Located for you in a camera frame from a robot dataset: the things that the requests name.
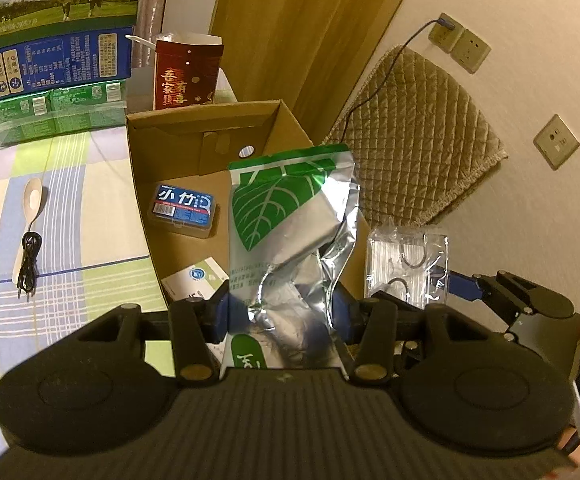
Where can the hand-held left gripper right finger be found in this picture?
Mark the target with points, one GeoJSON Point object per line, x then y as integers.
{"type": "Point", "coordinates": [342, 317]}

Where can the checked cloth covered desktop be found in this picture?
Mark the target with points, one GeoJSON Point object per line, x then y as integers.
{"type": "Point", "coordinates": [95, 210]}

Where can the single wall socket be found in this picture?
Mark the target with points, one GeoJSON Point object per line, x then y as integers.
{"type": "Point", "coordinates": [555, 141]}

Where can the wooden spoon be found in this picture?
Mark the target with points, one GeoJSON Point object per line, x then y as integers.
{"type": "Point", "coordinates": [32, 205]}

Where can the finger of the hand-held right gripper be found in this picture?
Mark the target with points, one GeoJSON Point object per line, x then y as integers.
{"type": "Point", "coordinates": [519, 295]}
{"type": "Point", "coordinates": [394, 299]}

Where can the wooden door panel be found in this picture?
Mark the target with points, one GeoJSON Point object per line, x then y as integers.
{"type": "Point", "coordinates": [310, 25]}

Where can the white medicine box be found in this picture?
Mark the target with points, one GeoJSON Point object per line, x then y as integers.
{"type": "Point", "coordinates": [195, 280]}

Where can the silver foil bag green leaf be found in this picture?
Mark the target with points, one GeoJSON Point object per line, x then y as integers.
{"type": "Point", "coordinates": [285, 225]}

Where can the cardboard box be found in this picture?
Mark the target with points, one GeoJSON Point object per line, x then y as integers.
{"type": "Point", "coordinates": [180, 160]}

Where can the small blue label plastic box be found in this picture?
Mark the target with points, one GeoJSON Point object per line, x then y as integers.
{"type": "Point", "coordinates": [182, 207]}

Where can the double wall socket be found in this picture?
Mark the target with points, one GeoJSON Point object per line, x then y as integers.
{"type": "Point", "coordinates": [462, 42]}

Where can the brown curtain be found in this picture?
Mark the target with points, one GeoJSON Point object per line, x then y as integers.
{"type": "Point", "coordinates": [155, 0]}

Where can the dark red paper box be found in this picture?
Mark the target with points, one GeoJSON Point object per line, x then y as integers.
{"type": "Point", "coordinates": [185, 75]}

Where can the clear plastic mask pack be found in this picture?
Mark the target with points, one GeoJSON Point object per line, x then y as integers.
{"type": "Point", "coordinates": [409, 260]}

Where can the green drink carton pack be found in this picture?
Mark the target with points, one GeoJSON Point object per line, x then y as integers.
{"type": "Point", "coordinates": [55, 112]}

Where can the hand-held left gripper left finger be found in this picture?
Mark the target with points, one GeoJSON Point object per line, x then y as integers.
{"type": "Point", "coordinates": [220, 317]}

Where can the blue milk carton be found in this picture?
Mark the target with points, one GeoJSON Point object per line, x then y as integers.
{"type": "Point", "coordinates": [55, 65]}

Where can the beige quilted chair cushion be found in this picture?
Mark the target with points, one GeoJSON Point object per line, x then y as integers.
{"type": "Point", "coordinates": [419, 125]}

